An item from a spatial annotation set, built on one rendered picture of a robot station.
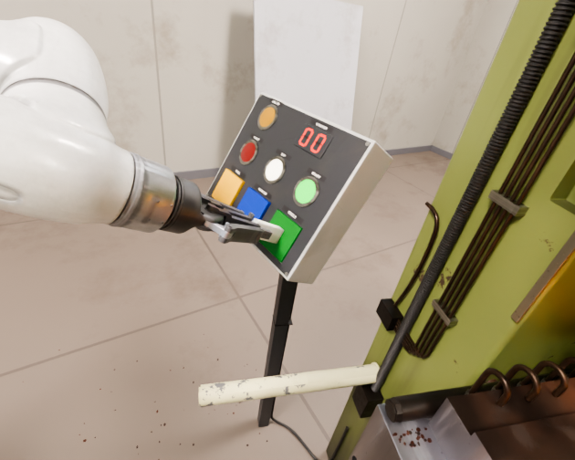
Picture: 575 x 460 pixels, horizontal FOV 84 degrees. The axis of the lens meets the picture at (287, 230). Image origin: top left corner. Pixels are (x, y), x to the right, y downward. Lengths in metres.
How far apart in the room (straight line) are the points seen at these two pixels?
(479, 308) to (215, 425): 1.13
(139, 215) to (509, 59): 0.55
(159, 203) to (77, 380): 1.36
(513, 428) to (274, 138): 0.59
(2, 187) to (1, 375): 1.51
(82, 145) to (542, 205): 0.55
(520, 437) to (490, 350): 0.16
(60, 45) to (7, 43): 0.05
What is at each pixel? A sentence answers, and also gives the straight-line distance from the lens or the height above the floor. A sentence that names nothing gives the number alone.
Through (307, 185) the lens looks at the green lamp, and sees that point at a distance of 0.59.
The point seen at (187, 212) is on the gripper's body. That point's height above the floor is 1.13.
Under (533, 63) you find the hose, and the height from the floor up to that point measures 1.34.
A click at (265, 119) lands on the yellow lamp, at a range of 0.73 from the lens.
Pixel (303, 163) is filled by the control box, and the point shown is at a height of 1.12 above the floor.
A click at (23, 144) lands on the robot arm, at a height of 1.23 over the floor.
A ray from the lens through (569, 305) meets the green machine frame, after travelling 0.62.
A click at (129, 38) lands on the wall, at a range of 2.76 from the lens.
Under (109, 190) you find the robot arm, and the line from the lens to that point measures 0.38.
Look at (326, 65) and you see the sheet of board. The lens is 3.09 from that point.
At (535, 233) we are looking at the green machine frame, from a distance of 0.55.
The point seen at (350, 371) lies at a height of 0.64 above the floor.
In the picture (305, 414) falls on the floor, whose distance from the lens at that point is 1.53.
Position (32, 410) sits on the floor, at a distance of 1.69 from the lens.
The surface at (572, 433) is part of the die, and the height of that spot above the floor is 0.99.
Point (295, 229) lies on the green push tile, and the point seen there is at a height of 1.03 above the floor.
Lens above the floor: 1.35
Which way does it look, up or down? 33 degrees down
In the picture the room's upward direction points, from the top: 9 degrees clockwise
